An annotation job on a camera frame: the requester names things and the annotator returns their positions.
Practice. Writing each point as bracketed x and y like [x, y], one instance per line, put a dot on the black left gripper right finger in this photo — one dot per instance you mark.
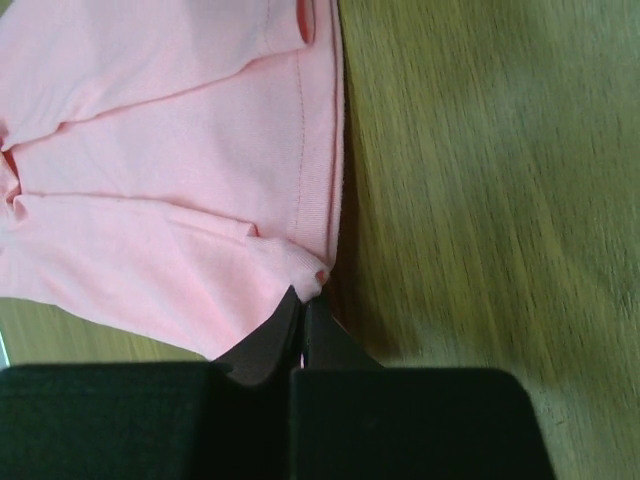
[351, 418]

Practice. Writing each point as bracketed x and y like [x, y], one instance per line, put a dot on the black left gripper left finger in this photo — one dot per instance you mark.
[225, 419]

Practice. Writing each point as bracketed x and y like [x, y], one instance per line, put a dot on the pink t shirt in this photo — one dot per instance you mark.
[170, 168]

